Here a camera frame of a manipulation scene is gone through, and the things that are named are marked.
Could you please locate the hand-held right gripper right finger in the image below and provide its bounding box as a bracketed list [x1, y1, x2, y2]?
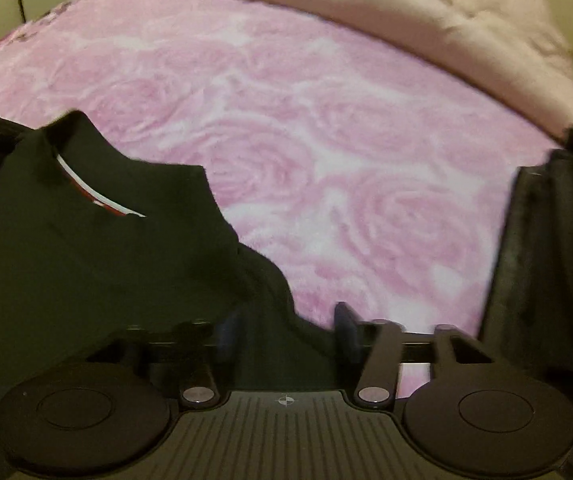
[334, 302, 497, 406]

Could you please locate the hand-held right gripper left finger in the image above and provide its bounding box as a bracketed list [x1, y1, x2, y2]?
[86, 311, 242, 408]

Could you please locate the black t-shirt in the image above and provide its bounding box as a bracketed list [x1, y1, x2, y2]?
[0, 110, 337, 461]

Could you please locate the stack of folded dark clothes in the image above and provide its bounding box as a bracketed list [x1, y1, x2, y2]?
[479, 127, 573, 391]

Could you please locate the pink rose blanket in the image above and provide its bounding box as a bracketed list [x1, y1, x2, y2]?
[0, 0, 567, 386]

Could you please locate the pink comforter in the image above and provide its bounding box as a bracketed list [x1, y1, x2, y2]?
[94, 0, 573, 136]

